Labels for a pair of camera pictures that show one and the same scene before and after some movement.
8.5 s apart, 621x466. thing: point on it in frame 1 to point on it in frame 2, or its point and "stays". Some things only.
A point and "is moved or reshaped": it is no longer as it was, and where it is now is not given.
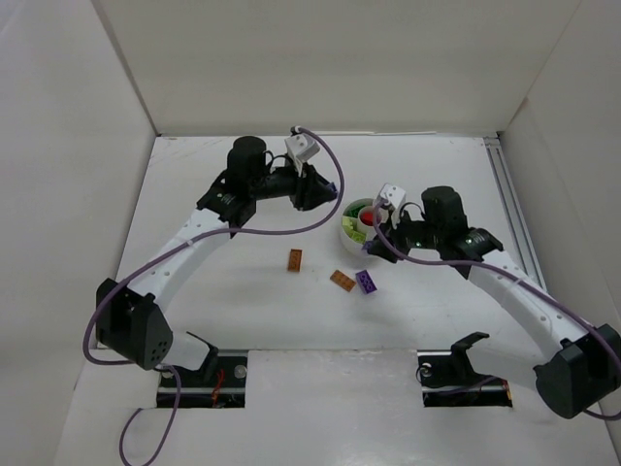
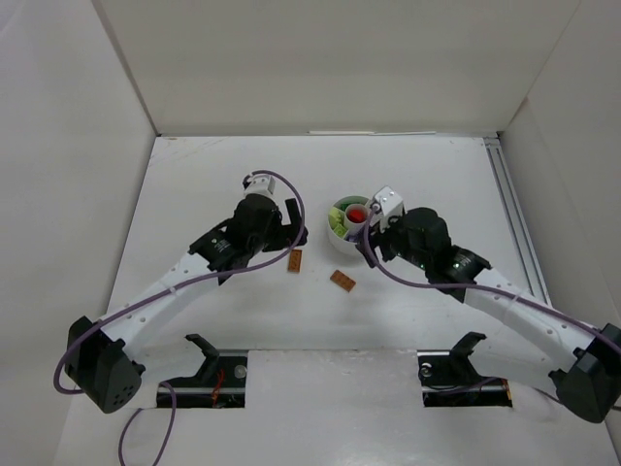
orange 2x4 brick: x=343 y=281 stays
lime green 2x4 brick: x=359 y=237 is moved or reshaped
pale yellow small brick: x=349 y=223 to x=341 y=230
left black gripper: x=303 y=188 to x=289 y=231
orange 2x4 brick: x=295 y=260 stays
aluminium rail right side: x=510 y=202 stays
